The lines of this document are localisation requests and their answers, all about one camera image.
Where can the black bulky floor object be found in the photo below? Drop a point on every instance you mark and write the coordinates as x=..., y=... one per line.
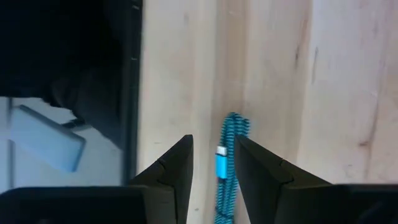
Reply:
x=46, y=46

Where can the light grey flat box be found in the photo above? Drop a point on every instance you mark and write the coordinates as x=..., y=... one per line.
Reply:
x=46, y=143

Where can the black table frame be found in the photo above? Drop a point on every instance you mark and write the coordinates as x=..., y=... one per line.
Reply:
x=133, y=93

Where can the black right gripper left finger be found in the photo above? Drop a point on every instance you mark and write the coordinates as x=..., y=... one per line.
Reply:
x=174, y=174

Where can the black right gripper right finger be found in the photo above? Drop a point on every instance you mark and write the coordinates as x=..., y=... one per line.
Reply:
x=261, y=174

